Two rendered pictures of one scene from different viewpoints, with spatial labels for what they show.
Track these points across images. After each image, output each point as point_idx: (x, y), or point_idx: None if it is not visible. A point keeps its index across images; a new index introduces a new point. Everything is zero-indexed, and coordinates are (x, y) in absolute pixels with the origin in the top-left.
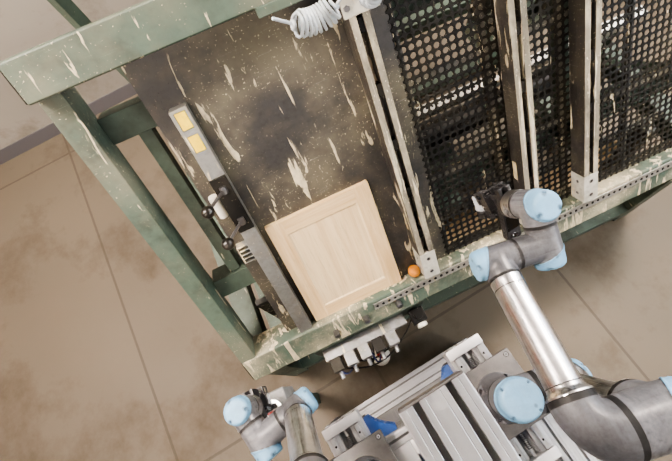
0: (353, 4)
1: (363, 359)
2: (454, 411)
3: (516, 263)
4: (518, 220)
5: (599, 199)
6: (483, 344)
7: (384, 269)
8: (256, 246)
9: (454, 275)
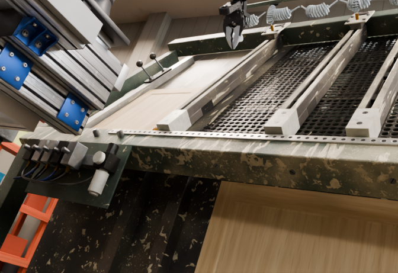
0: (268, 32)
1: (50, 140)
2: None
3: None
4: (234, 3)
5: (375, 140)
6: (120, 65)
7: (149, 125)
8: (138, 89)
9: (170, 140)
